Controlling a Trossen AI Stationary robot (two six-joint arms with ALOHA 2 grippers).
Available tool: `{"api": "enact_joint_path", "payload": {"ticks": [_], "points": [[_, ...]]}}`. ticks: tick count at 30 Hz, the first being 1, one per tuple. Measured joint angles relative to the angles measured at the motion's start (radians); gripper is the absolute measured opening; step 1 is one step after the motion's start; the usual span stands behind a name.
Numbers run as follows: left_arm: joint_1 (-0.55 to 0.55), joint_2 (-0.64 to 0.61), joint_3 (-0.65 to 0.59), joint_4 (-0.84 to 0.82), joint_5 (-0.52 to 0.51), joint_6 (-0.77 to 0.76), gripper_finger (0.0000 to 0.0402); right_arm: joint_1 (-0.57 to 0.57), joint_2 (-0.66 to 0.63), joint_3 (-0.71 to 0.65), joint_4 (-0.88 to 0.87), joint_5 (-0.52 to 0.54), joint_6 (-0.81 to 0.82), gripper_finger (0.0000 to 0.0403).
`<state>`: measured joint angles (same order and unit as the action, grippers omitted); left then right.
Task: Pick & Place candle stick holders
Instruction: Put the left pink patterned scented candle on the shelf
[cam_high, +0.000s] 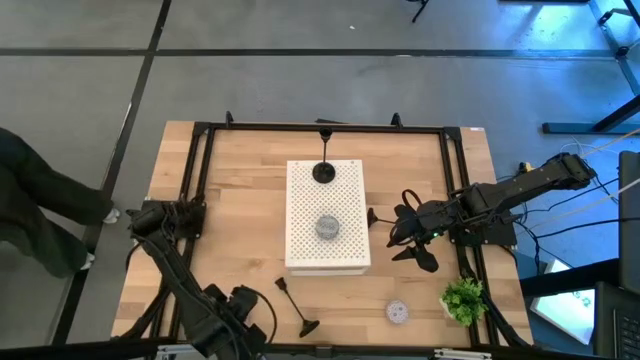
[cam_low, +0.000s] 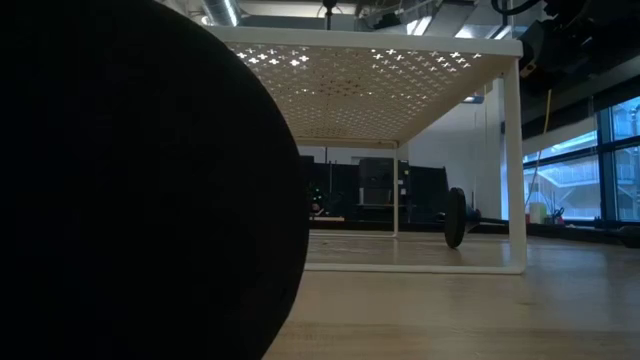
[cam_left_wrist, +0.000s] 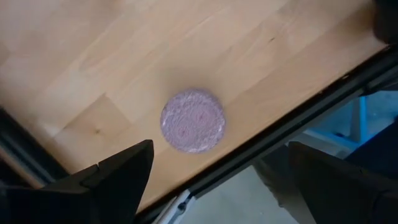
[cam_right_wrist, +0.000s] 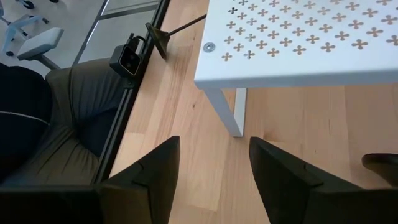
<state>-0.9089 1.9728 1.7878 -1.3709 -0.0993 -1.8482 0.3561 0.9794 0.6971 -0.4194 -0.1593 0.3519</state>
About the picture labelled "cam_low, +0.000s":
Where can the black office partition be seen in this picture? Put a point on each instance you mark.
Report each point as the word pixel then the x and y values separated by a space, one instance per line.
pixel 425 195

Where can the white perforated metal shelf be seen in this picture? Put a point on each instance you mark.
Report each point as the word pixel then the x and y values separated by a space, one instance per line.
pixel 360 37

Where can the white green bottle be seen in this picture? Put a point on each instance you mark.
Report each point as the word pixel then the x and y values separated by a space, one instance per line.
pixel 538 214

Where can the black aluminium table frame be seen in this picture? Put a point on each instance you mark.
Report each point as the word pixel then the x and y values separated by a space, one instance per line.
pixel 350 225

